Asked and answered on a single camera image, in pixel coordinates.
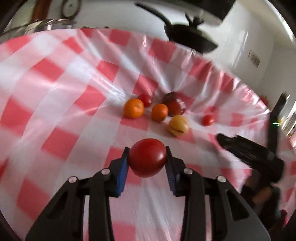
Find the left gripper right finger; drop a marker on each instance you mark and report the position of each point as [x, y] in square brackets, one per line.
[231, 216]

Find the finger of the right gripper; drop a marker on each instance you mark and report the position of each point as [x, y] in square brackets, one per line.
[249, 152]

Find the black frying pan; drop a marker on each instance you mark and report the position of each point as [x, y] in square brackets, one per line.
[186, 35]

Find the small red tomato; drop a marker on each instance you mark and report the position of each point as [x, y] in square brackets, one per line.
[146, 99]

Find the small orange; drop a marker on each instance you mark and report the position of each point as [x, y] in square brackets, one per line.
[159, 112]

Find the yellow striped melon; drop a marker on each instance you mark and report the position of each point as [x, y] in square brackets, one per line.
[178, 125]

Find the large orange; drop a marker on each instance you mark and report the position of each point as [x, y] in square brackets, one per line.
[133, 108]

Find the large red tomato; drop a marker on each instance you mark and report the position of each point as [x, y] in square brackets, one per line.
[147, 157]

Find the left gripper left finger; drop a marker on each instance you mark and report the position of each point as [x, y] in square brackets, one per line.
[62, 218]

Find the tiny red tomato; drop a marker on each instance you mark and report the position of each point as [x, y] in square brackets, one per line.
[207, 120]

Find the dark red apple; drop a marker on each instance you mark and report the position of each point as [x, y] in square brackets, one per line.
[174, 103]

